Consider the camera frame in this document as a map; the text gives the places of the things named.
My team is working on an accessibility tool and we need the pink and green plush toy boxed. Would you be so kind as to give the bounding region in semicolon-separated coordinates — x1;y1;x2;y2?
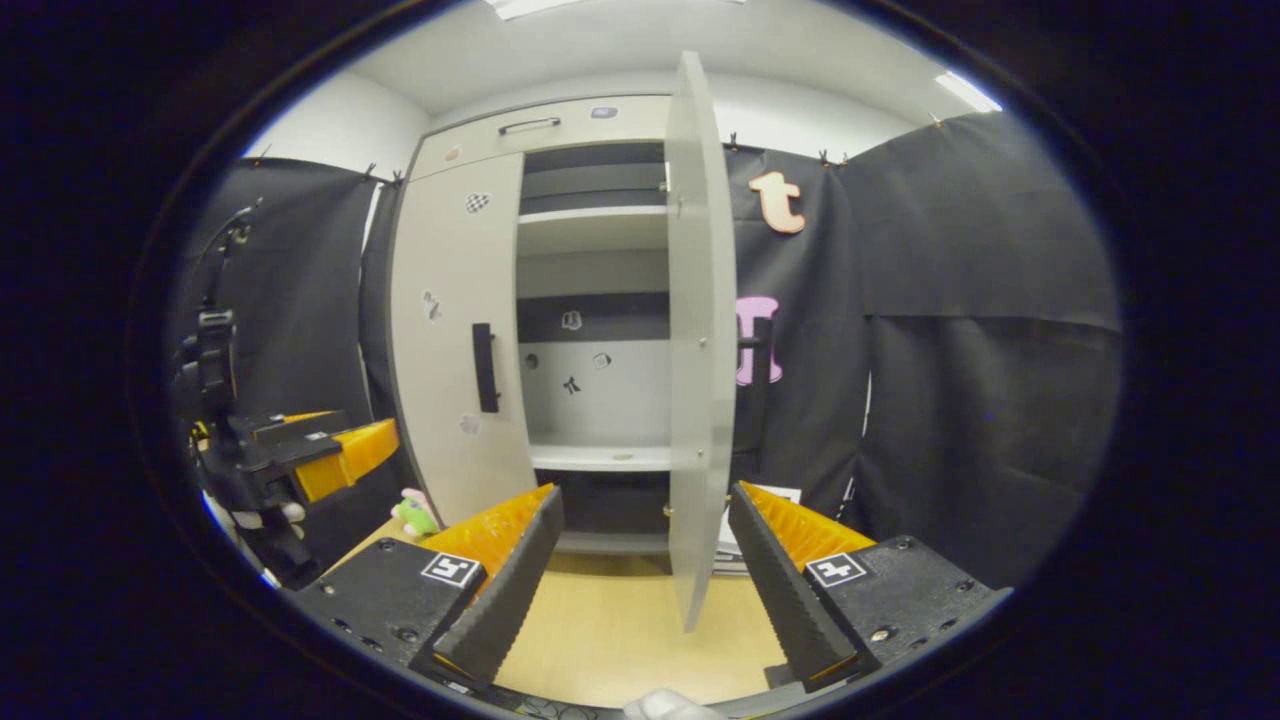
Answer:
390;487;441;541

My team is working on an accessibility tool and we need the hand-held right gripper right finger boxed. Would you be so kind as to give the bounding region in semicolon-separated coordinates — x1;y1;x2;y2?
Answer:
727;481;1014;693

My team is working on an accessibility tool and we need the beige cabinet door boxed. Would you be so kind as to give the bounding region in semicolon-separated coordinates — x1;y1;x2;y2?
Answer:
664;50;739;633
388;152;538;528

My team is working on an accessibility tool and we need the white cabinet shelf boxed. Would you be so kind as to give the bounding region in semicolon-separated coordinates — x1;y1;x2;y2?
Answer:
527;432;673;473
517;205;669;257

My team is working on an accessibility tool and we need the black backdrop cloth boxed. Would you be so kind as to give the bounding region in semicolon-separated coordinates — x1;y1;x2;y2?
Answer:
170;110;1121;591

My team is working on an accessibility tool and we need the small ceiling light panel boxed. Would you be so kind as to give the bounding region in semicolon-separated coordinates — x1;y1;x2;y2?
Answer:
935;70;1003;114

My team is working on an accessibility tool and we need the beige double-door shoe cabinet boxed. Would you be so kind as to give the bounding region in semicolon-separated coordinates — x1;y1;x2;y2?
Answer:
385;93;741;558

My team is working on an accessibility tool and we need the stack of books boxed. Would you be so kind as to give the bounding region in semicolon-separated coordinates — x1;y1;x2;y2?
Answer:
716;485;803;578

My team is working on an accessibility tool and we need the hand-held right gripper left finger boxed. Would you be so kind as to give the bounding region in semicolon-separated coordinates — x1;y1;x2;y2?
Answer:
288;484;566;691

